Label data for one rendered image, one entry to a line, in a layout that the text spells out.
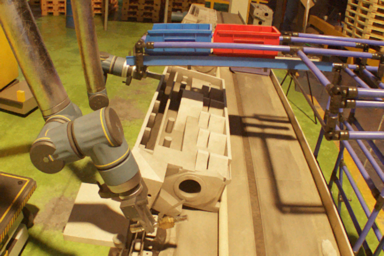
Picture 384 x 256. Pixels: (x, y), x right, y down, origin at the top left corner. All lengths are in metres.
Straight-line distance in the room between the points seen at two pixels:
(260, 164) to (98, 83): 0.91
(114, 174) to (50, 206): 1.65
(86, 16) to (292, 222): 1.31
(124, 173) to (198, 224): 0.47
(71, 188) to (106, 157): 1.79
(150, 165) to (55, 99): 0.40
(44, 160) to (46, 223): 1.47
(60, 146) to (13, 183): 1.32
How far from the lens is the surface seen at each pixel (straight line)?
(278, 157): 1.79
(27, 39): 1.01
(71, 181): 2.74
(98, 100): 1.82
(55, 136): 0.93
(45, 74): 1.03
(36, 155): 0.95
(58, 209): 2.50
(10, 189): 2.16
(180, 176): 1.24
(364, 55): 1.68
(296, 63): 1.60
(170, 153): 1.29
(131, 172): 0.93
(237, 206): 1.41
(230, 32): 1.53
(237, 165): 1.65
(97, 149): 0.89
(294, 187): 1.60
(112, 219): 1.23
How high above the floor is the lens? 1.64
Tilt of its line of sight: 27 degrees down
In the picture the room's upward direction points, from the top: 6 degrees clockwise
